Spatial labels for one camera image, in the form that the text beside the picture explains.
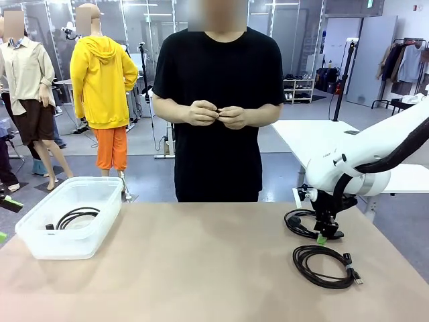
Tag dark bags pile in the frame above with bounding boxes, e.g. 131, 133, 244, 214
316, 66, 340, 94

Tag person's right hand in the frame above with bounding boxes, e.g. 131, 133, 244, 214
187, 99, 222, 127

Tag white background standing desk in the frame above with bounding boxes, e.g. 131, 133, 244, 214
147, 87, 178, 159

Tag wooden shoe rack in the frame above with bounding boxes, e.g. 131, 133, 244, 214
283, 73, 316, 104

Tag person's left hand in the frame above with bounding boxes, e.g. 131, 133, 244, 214
217, 106, 251, 131

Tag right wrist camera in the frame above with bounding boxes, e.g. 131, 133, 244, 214
293, 183, 319, 205

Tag person in black T-shirt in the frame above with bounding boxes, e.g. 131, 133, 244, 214
152, 0, 286, 203

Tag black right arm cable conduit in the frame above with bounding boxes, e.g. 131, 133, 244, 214
331, 115, 429, 215

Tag thin black cable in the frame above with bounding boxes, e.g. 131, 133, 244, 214
45, 207, 101, 231

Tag mannequin in yellow hoodie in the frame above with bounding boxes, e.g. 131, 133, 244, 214
69, 3, 139, 201

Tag black camera tripod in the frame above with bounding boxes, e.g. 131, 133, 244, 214
137, 42, 156, 118

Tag grey partition panel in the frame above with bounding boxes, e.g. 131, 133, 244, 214
347, 15, 398, 107

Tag black pole stand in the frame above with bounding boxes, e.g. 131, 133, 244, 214
331, 38, 359, 122

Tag clear plastic storage bin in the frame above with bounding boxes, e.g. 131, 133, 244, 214
15, 176, 124, 260

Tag clothes rack with garments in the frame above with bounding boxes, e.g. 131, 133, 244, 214
371, 37, 429, 110

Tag person's right forearm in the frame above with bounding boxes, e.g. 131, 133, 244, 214
152, 95, 194, 123

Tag white side table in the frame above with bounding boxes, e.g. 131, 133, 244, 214
271, 119, 429, 202

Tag mannequin in dark trousers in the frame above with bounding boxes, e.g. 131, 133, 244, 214
0, 137, 29, 195

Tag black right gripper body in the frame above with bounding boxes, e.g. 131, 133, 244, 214
310, 190, 358, 222

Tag thick black power cable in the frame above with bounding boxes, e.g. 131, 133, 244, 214
284, 208, 345, 239

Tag black utility cart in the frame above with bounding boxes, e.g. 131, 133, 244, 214
385, 97, 420, 118

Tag mannequin in beige shirt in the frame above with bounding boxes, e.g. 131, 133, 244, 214
0, 9, 74, 192

